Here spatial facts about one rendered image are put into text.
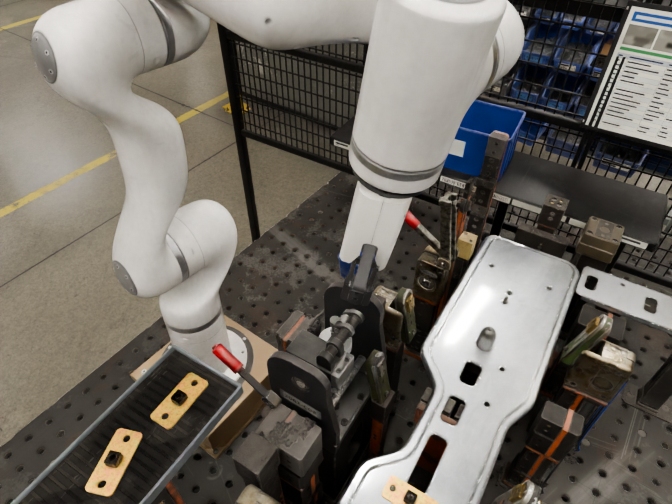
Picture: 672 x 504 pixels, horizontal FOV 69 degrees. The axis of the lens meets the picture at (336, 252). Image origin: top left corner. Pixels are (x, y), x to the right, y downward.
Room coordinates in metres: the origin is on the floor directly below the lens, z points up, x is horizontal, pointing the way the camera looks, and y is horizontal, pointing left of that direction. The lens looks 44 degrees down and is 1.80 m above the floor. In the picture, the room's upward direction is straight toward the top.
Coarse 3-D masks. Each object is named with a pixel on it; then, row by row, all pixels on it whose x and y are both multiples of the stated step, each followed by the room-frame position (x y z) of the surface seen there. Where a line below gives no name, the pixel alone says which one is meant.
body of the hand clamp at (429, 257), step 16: (432, 256) 0.76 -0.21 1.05; (416, 272) 0.75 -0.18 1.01; (432, 272) 0.73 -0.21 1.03; (448, 272) 0.74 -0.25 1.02; (416, 288) 0.74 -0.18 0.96; (432, 288) 0.73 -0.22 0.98; (416, 304) 0.75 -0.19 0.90; (432, 304) 0.72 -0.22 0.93; (416, 320) 0.74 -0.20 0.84; (432, 320) 0.74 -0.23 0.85; (416, 336) 0.74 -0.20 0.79; (416, 352) 0.74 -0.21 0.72
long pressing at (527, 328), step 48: (480, 288) 0.71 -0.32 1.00; (528, 288) 0.71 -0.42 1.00; (432, 336) 0.58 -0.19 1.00; (528, 336) 0.58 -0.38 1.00; (432, 384) 0.48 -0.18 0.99; (480, 384) 0.47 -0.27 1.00; (528, 384) 0.47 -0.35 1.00; (432, 432) 0.38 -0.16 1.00; (480, 432) 0.38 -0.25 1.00; (384, 480) 0.30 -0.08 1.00; (432, 480) 0.30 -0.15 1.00; (480, 480) 0.30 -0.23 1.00
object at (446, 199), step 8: (448, 192) 0.77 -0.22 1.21; (440, 200) 0.75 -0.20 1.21; (448, 200) 0.75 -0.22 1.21; (456, 200) 0.75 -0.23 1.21; (464, 200) 0.74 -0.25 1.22; (440, 208) 0.75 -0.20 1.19; (448, 208) 0.74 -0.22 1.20; (456, 208) 0.74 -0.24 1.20; (464, 208) 0.73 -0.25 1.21; (440, 216) 0.74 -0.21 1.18; (448, 216) 0.74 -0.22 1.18; (456, 216) 0.76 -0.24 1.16; (440, 224) 0.74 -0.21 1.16; (448, 224) 0.73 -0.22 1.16; (456, 224) 0.76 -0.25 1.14; (440, 232) 0.74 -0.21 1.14; (448, 232) 0.73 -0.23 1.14; (440, 240) 0.74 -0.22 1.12; (448, 240) 0.73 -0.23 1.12; (440, 248) 0.74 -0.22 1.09; (448, 248) 0.73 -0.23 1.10; (440, 256) 0.74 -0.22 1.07; (448, 256) 0.73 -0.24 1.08
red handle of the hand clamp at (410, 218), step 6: (408, 210) 0.80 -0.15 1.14; (408, 216) 0.79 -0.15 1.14; (414, 216) 0.80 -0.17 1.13; (408, 222) 0.79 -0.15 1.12; (414, 222) 0.78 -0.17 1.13; (420, 222) 0.79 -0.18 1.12; (414, 228) 0.78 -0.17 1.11; (420, 228) 0.78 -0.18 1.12; (420, 234) 0.77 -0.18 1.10; (426, 234) 0.77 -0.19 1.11; (426, 240) 0.76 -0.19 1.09; (432, 240) 0.76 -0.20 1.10; (432, 246) 0.76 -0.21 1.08; (438, 246) 0.75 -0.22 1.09; (438, 252) 0.75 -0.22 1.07
